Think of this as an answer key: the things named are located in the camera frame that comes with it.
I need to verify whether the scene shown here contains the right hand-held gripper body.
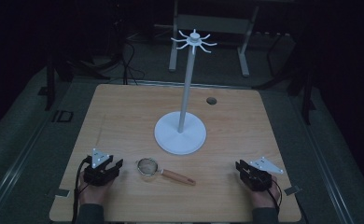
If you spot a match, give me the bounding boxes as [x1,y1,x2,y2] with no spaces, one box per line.
[245,156,285,191]

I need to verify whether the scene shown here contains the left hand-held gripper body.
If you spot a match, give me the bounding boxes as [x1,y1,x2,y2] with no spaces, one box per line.
[83,147,111,187]

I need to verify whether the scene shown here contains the mesh strainer with wooden handle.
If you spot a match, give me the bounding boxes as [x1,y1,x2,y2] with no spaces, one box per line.
[135,157,197,187]

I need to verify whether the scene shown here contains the white hook stand rack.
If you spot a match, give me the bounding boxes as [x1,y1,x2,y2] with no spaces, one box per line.
[153,28,218,156]

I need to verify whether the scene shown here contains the person's left hand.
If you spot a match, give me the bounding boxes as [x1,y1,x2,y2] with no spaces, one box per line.
[77,172,116,206]

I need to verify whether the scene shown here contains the person's right hand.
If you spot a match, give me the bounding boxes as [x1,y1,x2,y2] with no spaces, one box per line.
[245,175,281,209]

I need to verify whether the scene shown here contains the grey tape strip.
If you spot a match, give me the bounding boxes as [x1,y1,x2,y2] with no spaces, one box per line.
[54,188,71,199]
[284,185,301,196]

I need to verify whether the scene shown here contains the dark metal stand leg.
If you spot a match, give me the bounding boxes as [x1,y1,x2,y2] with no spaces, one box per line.
[38,54,58,112]

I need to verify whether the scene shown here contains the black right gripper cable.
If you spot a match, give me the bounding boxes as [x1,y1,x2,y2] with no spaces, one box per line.
[265,178,284,216]

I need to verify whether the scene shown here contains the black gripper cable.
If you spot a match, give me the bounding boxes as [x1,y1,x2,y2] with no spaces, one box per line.
[71,156,92,224]
[265,178,284,216]

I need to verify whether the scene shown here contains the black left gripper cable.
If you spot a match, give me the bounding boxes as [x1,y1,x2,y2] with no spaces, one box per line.
[71,156,92,224]

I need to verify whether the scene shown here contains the black floor cables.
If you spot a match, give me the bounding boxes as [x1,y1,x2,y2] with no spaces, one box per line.
[120,38,147,86]

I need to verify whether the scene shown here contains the grey metal stand frame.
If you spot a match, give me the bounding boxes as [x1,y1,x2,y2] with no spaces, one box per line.
[168,0,260,78]

